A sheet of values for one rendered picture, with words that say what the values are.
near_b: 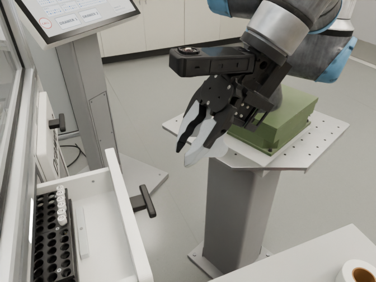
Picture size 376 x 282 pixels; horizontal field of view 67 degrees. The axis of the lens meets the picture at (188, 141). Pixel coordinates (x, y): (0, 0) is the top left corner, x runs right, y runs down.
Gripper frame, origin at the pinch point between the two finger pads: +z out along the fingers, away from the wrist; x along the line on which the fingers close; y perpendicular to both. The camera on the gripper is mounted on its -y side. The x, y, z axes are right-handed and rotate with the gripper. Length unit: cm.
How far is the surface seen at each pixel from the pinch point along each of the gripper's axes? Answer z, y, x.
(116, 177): 11.4, -5.0, 5.2
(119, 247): 20.2, -1.8, -2.3
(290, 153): -1.9, 45.6, 14.8
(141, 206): 11.3, -1.8, -1.2
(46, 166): 20.9, -13.3, 17.1
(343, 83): -48, 254, 158
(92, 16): 2, -2, 93
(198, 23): -19, 152, 302
